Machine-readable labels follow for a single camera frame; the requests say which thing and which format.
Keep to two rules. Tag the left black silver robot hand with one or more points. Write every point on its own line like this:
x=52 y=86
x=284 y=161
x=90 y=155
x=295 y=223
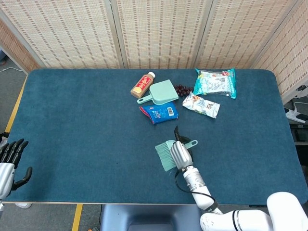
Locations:
x=6 y=175

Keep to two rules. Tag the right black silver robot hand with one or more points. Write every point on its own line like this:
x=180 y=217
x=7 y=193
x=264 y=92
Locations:
x=180 y=154

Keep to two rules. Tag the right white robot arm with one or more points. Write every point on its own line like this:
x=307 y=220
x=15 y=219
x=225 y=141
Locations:
x=199 y=190

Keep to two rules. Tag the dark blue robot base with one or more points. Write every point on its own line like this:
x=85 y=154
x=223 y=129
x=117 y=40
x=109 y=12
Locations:
x=144 y=214

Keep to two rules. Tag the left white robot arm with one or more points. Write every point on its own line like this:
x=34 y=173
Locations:
x=1 y=205

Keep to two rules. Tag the brown bottle with red label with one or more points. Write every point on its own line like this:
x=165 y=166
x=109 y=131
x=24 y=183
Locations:
x=142 y=85

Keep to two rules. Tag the white table foot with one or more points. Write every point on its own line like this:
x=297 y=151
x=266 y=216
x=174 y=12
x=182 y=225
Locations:
x=24 y=205

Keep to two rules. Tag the blue snack packet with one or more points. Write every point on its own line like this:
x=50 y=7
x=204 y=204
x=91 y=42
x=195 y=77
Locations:
x=160 y=113

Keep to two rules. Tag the white silver snack bag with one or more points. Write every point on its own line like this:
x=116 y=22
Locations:
x=199 y=104

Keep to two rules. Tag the dark red grape bunch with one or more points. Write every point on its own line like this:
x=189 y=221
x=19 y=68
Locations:
x=181 y=90

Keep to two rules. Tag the mint green dustpan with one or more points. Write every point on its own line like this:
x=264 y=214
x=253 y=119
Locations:
x=161 y=92

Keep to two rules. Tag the teal white snack bag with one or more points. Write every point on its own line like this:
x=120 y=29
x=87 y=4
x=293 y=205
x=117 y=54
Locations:
x=214 y=84

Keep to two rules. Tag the blue felt table mat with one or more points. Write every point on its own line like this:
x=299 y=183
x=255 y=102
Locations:
x=84 y=132

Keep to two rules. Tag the white power strip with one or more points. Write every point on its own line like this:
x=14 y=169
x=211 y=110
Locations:
x=292 y=115

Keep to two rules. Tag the black box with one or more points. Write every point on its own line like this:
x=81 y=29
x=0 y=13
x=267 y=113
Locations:
x=299 y=134

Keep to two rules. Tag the woven bamboo screen panel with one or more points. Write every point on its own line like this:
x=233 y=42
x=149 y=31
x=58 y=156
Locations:
x=240 y=33
x=161 y=33
x=67 y=33
x=14 y=50
x=291 y=55

